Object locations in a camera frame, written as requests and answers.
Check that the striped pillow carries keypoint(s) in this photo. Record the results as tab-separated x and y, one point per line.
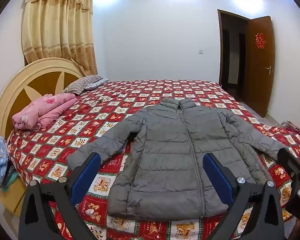
80	85

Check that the cream and brown headboard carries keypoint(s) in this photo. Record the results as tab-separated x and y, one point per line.
20	80

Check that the folded pink quilt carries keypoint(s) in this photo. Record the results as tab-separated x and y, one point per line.
43	110

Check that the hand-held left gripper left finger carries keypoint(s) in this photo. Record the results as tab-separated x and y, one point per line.
86	177

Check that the pile of pinkish clothes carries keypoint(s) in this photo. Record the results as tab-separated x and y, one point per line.
291	125

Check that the brown wooden door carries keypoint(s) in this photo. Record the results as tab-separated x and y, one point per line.
260	85

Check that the white wall switch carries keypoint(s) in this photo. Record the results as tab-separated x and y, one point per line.
200	51

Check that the beige patterned curtain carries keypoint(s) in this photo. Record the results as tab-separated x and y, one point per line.
55	25

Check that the dark wooden door frame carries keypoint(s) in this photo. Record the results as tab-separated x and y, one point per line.
219	45

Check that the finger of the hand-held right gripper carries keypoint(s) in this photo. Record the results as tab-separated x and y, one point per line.
293	161

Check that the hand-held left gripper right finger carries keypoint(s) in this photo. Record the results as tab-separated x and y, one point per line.
218	177

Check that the grey puffer jacket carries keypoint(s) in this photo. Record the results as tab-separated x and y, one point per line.
170	155

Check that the red bear-print bedspread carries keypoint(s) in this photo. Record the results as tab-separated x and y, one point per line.
140	90

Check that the dark and teal clothes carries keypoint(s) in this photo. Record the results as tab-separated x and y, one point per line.
11	177

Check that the red paper door decoration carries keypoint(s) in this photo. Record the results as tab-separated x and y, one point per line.
260	40

